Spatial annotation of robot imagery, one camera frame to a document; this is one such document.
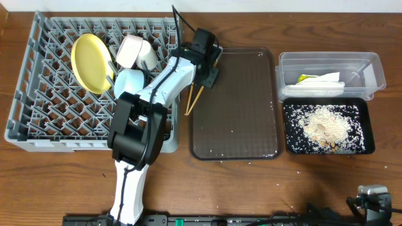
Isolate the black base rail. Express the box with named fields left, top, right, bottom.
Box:
left=62, top=214, right=378, bottom=226

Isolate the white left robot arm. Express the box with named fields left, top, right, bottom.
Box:
left=106, top=28, right=222, bottom=225

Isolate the light blue bowl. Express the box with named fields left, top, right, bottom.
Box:
left=114, top=69, right=145, bottom=99

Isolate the wooden chopstick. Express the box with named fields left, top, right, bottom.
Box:
left=188, top=86, right=204, bottom=116
left=185, top=83, right=194, bottom=116

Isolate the clear plastic waste bin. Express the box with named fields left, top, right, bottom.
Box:
left=275, top=51, right=386, bottom=102

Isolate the dark brown serving tray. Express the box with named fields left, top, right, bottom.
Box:
left=189, top=47, right=283, bottom=161

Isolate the yellow green wrapper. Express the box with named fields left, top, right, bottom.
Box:
left=297, top=74, right=317, bottom=83

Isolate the yellow plate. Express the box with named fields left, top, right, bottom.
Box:
left=71, top=33, right=114, bottom=94

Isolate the black food waste tray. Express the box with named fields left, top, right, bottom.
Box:
left=283, top=97, right=376, bottom=154

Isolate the white napkin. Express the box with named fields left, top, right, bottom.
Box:
left=281, top=72, right=345, bottom=97

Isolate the white cup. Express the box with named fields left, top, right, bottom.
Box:
left=136, top=40, right=158, bottom=70

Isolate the grey plastic dish rack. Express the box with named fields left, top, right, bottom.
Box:
left=4, top=12, right=177, bottom=152

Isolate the rice and peanut pile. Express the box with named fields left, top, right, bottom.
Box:
left=283, top=104, right=366, bottom=154

